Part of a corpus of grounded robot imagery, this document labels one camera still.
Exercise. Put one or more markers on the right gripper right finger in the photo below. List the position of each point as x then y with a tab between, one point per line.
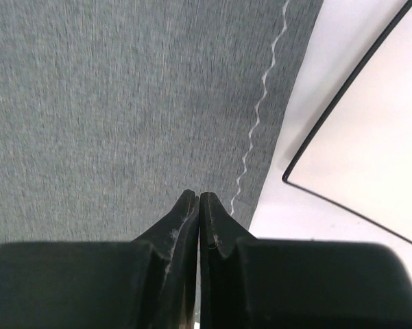
256	283

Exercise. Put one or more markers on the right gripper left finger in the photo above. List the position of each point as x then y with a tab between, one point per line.
149	282

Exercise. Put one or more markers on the dark grey cloth placemat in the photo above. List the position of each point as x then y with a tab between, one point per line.
110	109

